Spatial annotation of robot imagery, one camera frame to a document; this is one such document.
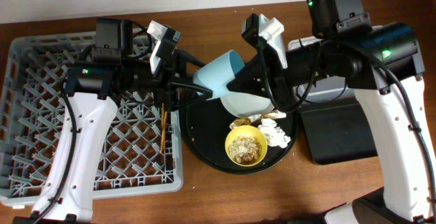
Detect wooden chopstick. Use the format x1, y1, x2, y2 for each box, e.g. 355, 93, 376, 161
160, 103, 166, 153
160, 111, 168, 154

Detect yellow bowl with food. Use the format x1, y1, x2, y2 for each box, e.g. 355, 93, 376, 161
225, 125, 268, 167

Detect round black tray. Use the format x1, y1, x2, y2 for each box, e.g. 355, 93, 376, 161
179, 99, 299, 175

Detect gold snack wrapper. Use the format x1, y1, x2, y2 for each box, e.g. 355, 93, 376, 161
229, 110, 287, 129

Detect grey plastic dishwasher rack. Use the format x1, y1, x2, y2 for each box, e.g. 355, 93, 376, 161
1, 32, 183, 208

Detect black rectangular tray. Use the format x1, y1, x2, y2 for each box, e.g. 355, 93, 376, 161
300, 98, 377, 165

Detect crumpled white tissue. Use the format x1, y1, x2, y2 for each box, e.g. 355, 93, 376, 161
258, 118, 291, 148

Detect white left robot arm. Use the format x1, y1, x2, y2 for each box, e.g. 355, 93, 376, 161
14, 18, 213, 223

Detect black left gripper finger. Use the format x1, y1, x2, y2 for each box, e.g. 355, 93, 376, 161
166, 82, 213, 111
178, 50, 206, 68

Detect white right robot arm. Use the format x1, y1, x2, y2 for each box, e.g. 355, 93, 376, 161
228, 0, 435, 223

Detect white round plate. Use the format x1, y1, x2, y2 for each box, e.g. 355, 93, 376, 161
220, 93, 275, 118

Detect clear plastic bin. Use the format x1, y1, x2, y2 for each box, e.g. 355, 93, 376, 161
288, 37, 355, 103

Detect light blue cup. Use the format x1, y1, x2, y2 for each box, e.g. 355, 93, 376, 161
193, 50, 245, 99

